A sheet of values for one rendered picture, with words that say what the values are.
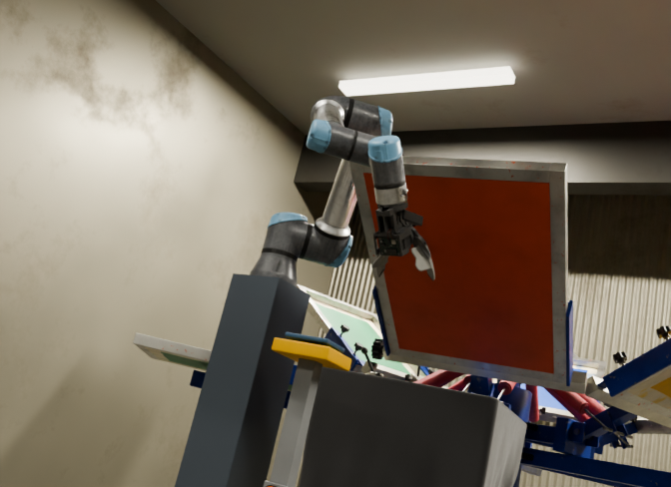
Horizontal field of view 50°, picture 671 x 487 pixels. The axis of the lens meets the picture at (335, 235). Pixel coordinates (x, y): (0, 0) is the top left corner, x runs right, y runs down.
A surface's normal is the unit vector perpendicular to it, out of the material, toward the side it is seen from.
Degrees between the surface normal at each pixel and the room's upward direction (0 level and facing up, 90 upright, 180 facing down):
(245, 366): 90
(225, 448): 90
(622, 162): 90
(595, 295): 90
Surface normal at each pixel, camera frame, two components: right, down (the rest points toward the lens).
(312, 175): -0.48, -0.35
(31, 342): 0.85, 0.04
